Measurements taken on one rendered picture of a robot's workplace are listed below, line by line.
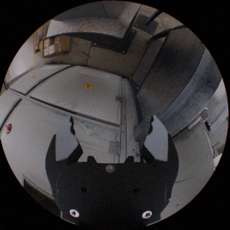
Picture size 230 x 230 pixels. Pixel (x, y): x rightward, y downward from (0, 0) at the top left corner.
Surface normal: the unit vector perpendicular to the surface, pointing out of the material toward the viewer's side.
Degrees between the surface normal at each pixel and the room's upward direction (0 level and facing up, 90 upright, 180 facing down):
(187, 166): 90
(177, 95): 90
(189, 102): 90
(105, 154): 90
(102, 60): 0
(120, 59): 0
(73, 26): 0
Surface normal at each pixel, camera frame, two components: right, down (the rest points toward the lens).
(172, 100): -0.94, -0.29
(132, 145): 0.31, -0.63
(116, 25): -0.10, 0.72
